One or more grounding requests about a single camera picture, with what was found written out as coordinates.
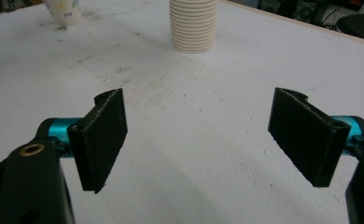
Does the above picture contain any black round stool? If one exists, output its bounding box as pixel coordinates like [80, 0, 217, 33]
[335, 13, 364, 44]

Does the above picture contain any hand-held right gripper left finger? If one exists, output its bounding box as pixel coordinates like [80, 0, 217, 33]
[46, 87, 129, 195]

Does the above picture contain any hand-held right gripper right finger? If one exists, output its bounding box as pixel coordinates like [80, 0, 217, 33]
[267, 87, 364, 189]

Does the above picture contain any black computer tower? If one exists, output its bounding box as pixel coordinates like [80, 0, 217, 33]
[290, 0, 325, 24]

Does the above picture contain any stack of white paper cups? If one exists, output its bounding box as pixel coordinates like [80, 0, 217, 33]
[169, 0, 219, 55]

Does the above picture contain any white table mat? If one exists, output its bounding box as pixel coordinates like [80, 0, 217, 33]
[0, 0, 364, 224]

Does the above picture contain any printed paper cup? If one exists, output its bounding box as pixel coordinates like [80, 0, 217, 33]
[42, 0, 84, 27]

